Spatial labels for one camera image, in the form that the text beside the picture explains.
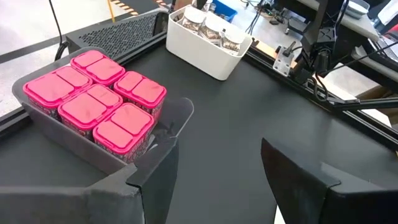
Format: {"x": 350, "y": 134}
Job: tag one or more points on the black perforated metal box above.
{"x": 121, "y": 34}

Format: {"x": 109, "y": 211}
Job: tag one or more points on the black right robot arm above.
{"x": 320, "y": 34}

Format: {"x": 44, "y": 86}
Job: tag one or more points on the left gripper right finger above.
{"x": 342, "y": 205}

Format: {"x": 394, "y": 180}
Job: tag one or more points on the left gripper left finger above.
{"x": 77, "y": 205}

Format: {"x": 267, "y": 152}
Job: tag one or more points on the dark grey plastic bin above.
{"x": 71, "y": 140}

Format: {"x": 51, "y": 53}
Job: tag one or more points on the silver metal bracket plate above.
{"x": 282, "y": 63}

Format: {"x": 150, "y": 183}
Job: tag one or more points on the white plastic bin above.
{"x": 280, "y": 219}

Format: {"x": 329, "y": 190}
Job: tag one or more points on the black orange striped floor mat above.
{"x": 140, "y": 4}

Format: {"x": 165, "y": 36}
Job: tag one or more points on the blue plastic bin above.
{"x": 227, "y": 11}

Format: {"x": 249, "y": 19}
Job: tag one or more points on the light grey plastic bin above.
{"x": 199, "y": 53}

